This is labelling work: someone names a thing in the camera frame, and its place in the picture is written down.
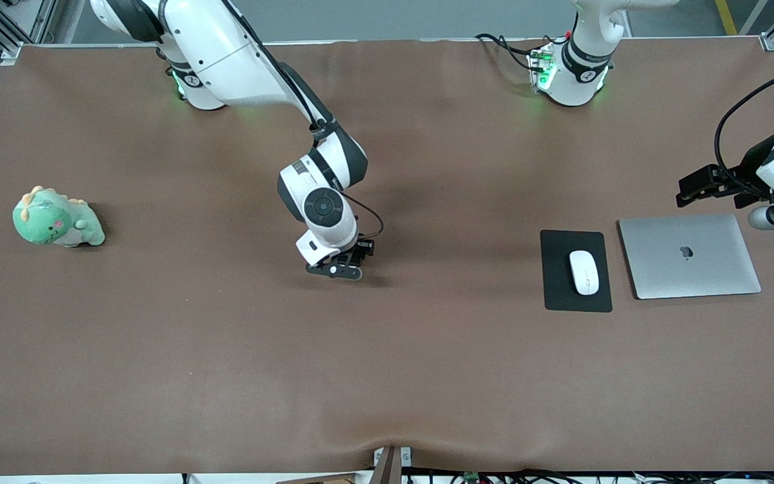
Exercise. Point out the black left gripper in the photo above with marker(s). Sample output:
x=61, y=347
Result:
x=752, y=165

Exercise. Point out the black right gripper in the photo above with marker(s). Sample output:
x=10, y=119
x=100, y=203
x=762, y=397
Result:
x=359, y=248

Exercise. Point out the white computer mouse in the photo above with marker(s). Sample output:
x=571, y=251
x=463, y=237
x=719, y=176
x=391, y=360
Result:
x=583, y=272

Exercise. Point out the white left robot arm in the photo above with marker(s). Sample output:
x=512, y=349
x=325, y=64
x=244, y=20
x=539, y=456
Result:
x=575, y=94

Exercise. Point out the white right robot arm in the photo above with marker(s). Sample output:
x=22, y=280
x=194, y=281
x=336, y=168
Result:
x=226, y=60

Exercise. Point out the black mouse pad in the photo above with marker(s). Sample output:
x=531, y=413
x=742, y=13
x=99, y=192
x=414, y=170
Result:
x=555, y=269

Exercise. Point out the silver laptop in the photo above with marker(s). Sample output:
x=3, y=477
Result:
x=689, y=275

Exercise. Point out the brown table cover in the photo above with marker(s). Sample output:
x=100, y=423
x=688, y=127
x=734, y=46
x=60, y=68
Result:
x=226, y=370

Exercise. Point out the brown wooden board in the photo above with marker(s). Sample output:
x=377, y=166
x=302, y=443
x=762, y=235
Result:
x=326, y=480

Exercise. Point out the green connector board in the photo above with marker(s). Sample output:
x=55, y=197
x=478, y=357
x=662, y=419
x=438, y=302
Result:
x=471, y=478

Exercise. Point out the green plush dinosaur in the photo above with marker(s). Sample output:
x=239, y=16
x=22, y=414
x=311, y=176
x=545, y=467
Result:
x=44, y=225

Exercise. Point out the metal bracket post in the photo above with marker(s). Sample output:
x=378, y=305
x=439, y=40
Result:
x=387, y=467

